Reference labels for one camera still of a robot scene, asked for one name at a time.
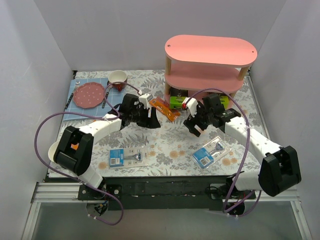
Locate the blue razor blister pack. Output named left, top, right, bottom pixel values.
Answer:
left=191, top=136, right=231, bottom=169
left=108, top=146, right=149, bottom=169

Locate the black green Gillette razor box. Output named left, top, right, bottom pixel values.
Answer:
left=169, top=87, right=189, bottom=110

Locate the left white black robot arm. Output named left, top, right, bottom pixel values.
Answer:
left=48, top=93, right=161, bottom=200

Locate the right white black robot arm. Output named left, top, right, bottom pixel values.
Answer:
left=182, top=93, right=302, bottom=199

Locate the pink three-tier shelf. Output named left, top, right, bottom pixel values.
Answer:
left=164, top=34, right=258, bottom=102

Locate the orange long snack packet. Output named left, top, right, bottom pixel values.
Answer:
left=149, top=97, right=181, bottom=122

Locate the floral tablecloth mat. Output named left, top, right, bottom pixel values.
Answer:
left=47, top=69, right=278, bottom=178

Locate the red cup white inside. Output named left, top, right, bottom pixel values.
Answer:
left=108, top=70, right=128, bottom=92

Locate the pink dotted plate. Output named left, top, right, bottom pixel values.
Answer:
left=73, top=82, right=105, bottom=109

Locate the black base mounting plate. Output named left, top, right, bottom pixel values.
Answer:
left=77, top=176, right=257, bottom=211

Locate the white ceramic bowl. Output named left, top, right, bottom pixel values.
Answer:
left=48, top=141, right=59, bottom=162

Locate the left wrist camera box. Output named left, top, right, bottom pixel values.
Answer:
left=138, top=93, right=154, bottom=110

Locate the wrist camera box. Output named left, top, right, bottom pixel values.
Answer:
left=181, top=97, right=199, bottom=118
left=138, top=93, right=154, bottom=110

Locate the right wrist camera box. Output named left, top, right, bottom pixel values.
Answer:
left=181, top=97, right=199, bottom=118

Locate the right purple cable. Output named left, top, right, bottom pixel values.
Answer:
left=186, top=87, right=262, bottom=218

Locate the black handled spoon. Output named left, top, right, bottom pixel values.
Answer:
left=101, top=81, right=113, bottom=109

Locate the black handled fork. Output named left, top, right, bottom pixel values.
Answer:
left=64, top=80, right=80, bottom=110

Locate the aluminium frame rail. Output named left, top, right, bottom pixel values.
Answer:
left=22, top=176, right=312, bottom=240

